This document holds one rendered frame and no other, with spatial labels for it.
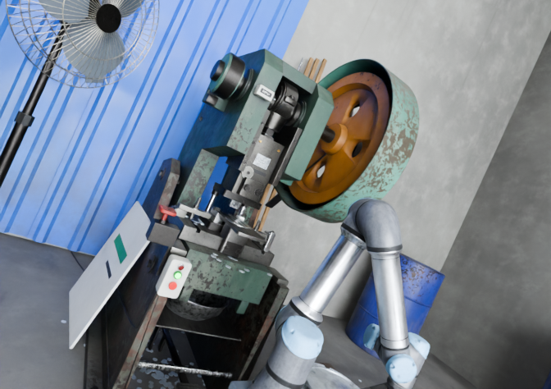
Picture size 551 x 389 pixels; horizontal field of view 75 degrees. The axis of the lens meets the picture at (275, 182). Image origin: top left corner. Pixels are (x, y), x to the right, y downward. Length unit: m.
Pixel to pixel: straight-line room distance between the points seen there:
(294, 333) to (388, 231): 0.37
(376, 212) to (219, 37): 2.05
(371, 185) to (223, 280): 0.72
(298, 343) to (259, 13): 2.40
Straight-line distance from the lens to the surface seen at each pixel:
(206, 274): 1.47
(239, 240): 1.53
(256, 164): 1.57
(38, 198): 2.73
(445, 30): 4.17
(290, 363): 1.05
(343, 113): 1.92
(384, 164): 1.54
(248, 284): 1.56
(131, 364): 1.52
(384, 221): 1.02
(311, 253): 3.43
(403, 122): 1.59
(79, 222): 2.76
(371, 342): 1.23
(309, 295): 1.15
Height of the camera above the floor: 1.01
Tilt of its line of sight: level
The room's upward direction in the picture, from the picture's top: 25 degrees clockwise
